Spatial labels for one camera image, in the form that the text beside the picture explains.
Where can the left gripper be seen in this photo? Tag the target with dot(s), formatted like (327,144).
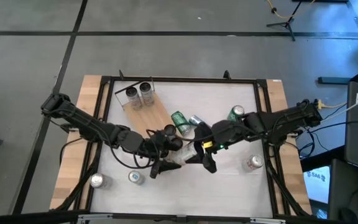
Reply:
(152,144)

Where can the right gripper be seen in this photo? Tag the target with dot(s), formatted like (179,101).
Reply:
(216,138)

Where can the Celsius Peach Vibe can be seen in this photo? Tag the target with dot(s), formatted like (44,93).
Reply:
(147,93)
(133,97)

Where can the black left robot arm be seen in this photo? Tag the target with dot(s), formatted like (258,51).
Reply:
(89,124)

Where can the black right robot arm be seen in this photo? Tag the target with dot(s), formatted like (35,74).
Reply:
(275,121)

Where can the dark green soda can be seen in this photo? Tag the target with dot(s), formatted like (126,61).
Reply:
(180,122)

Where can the green Sprite can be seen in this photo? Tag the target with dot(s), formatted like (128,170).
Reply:
(237,110)

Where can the white can with red print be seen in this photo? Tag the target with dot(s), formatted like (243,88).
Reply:
(254,161)

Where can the wooden tray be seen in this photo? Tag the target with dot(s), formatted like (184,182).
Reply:
(148,115)

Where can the plain silver can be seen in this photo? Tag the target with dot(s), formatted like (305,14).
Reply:
(97,180)

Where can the dark grey cabinet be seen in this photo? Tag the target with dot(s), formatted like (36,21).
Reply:
(343,186)

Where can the dark furniture foot bar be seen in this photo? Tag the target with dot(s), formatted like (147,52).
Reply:
(334,80)

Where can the black tripod stand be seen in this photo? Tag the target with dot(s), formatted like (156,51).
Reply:
(288,22)

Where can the black table frame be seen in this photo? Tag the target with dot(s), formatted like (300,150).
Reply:
(182,79)

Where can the black rig rail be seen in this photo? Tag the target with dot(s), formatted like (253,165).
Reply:
(42,217)

